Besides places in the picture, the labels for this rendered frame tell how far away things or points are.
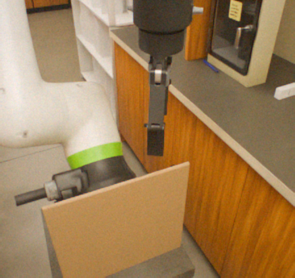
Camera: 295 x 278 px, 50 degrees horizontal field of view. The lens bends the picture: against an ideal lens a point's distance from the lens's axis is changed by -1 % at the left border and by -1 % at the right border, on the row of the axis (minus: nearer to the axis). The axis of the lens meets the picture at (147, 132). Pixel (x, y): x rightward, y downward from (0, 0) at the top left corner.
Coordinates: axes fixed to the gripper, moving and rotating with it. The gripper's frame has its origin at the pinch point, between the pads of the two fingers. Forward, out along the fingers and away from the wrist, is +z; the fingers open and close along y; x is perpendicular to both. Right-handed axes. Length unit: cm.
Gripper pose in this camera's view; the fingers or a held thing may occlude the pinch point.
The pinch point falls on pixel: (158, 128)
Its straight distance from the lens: 63.0
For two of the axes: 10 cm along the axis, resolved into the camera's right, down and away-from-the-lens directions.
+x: -10.0, -0.7, 0.7
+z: -0.1, 8.0, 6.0
